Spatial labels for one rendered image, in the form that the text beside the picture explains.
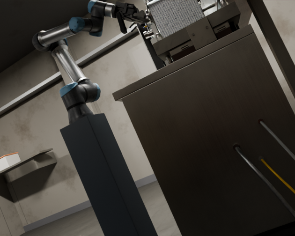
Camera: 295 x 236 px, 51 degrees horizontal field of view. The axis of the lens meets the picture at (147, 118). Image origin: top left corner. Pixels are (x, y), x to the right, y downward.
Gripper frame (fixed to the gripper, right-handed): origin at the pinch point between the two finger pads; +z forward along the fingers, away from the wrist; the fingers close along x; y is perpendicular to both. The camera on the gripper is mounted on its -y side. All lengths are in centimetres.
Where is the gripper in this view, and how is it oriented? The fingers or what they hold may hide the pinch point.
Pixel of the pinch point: (147, 22)
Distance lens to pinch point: 177.3
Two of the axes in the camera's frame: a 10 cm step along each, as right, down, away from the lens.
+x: 2.3, -0.2, 9.7
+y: 2.6, -9.6, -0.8
